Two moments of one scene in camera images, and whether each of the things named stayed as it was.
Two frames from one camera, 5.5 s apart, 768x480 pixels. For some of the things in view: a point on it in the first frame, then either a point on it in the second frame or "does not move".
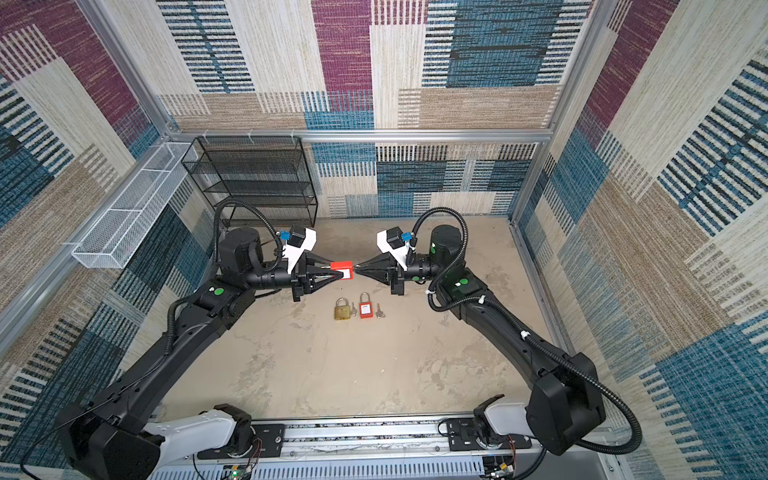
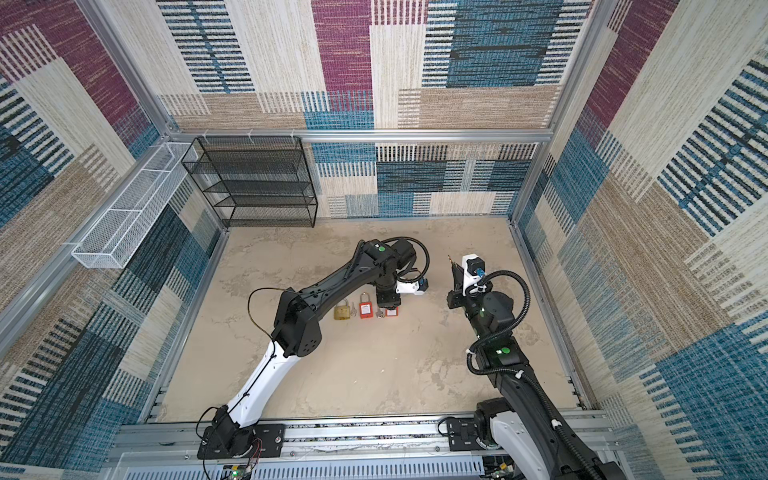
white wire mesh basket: (118, 233) does not move
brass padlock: (342, 312) does not move
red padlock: (365, 306) does not move
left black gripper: (303, 279) → (389, 302)
